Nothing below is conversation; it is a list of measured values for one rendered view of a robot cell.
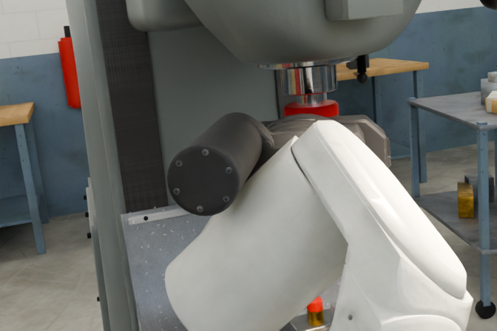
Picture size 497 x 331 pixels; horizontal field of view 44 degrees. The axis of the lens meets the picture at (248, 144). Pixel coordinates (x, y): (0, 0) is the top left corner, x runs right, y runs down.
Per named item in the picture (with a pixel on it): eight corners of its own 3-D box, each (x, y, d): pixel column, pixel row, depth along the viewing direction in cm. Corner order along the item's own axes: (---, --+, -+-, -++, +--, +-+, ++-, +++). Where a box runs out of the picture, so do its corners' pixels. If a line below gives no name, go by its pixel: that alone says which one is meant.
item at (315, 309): (326, 323, 62) (325, 301, 61) (311, 327, 62) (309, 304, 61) (320, 317, 64) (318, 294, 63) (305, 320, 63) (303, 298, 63)
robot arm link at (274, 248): (401, 191, 39) (422, 264, 28) (282, 298, 41) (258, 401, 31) (272, 64, 38) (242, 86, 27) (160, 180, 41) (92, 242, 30)
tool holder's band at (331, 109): (288, 111, 56) (287, 101, 56) (339, 108, 55) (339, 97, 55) (281, 121, 52) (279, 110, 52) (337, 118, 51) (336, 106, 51)
